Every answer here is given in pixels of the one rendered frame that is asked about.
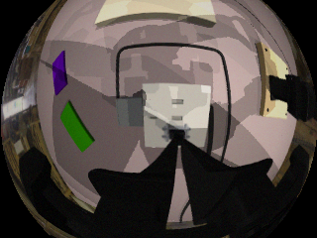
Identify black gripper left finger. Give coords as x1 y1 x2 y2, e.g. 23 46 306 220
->
88 139 178 222

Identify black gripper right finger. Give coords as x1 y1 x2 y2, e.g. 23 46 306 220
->
181 139 273 225

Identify white flat rectangular slab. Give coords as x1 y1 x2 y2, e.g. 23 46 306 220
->
95 0 217 28

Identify black cable with grey plug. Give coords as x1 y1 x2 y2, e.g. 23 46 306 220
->
115 43 231 162

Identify purple flat rectangular block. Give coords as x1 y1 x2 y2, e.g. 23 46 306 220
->
53 51 67 95

